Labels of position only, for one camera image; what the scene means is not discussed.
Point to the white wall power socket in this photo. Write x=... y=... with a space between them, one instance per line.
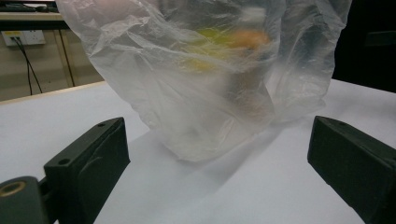
x=23 y=37

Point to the translucent white plastic bag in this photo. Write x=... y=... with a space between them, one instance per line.
x=174 y=93

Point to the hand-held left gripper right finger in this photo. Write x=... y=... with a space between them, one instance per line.
x=351 y=161

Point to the orange fruit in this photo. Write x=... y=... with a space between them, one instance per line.
x=250 y=39

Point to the yellow fruit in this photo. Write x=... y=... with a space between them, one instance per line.
x=208 y=43

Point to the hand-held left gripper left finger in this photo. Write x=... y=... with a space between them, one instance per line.
x=90 y=168

